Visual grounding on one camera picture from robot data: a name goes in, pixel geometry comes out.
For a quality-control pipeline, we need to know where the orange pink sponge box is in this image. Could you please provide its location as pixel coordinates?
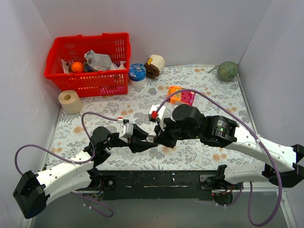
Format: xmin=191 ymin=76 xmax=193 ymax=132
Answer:
xmin=167 ymin=85 xmax=195 ymax=106

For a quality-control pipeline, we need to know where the brown white plush toy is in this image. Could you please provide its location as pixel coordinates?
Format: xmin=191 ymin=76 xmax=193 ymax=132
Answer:
xmin=144 ymin=55 xmax=165 ymax=79

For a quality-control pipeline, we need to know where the orange fruit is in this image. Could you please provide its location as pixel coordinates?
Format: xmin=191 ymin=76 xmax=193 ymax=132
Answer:
xmin=71 ymin=62 xmax=84 ymax=74

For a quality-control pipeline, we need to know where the beige paper roll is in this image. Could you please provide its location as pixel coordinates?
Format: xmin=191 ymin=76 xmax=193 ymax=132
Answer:
xmin=58 ymin=90 xmax=83 ymax=114

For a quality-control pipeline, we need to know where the white pump bottle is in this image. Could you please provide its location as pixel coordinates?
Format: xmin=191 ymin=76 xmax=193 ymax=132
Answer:
xmin=118 ymin=61 xmax=126 ymax=70

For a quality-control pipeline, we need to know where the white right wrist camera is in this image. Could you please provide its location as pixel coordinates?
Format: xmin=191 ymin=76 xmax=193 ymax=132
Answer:
xmin=148 ymin=104 xmax=168 ymax=129

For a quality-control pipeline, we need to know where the blue white cup container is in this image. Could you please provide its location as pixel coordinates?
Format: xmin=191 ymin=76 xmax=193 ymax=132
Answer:
xmin=128 ymin=63 xmax=147 ymax=88

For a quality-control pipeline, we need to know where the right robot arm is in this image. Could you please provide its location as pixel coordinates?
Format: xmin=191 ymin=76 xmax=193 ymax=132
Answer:
xmin=149 ymin=104 xmax=304 ymax=189

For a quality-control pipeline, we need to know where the green melon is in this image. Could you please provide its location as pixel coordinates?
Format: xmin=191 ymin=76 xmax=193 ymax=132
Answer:
xmin=208 ymin=61 xmax=238 ymax=82

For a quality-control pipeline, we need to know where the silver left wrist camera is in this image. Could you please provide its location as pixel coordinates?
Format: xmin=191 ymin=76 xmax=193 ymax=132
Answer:
xmin=119 ymin=123 xmax=133 ymax=143

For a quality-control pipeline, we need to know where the floral table mat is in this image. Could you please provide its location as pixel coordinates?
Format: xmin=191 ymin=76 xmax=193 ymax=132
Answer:
xmin=46 ymin=65 xmax=266 ymax=171

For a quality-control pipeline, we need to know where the grey crumpled bag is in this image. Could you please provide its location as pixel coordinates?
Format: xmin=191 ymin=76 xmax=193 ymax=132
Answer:
xmin=84 ymin=50 xmax=112 ymax=72

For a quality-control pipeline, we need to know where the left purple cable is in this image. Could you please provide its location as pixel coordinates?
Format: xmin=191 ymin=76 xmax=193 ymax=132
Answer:
xmin=14 ymin=112 xmax=124 ymax=218

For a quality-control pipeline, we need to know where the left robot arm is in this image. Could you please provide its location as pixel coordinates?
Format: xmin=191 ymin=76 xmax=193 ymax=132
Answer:
xmin=13 ymin=123 xmax=156 ymax=219

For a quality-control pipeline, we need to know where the red plastic shopping basket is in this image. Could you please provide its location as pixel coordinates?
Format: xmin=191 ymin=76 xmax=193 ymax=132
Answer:
xmin=44 ymin=33 xmax=131 ymax=97

